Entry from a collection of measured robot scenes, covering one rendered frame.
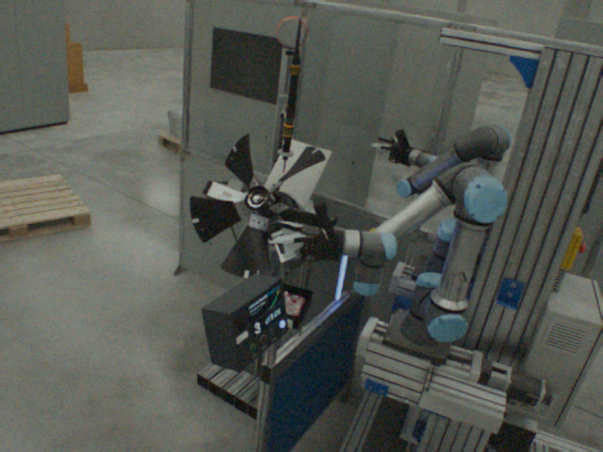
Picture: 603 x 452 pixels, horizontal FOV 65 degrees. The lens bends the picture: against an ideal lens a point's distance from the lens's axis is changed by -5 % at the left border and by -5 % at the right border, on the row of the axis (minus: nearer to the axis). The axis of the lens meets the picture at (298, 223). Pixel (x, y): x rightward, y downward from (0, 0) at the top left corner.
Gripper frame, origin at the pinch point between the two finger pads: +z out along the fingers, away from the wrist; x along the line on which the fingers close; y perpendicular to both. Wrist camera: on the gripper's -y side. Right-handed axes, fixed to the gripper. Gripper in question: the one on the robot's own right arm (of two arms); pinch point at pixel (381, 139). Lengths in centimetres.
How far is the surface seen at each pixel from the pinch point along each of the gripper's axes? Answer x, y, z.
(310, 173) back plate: -28.9, 16.7, 19.1
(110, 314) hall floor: -112, 131, 122
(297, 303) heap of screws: -72, 51, -21
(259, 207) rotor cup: -69, 17, 7
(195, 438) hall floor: -118, 131, 3
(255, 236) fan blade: -74, 29, 5
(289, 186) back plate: -38, 23, 24
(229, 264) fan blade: -89, 36, 4
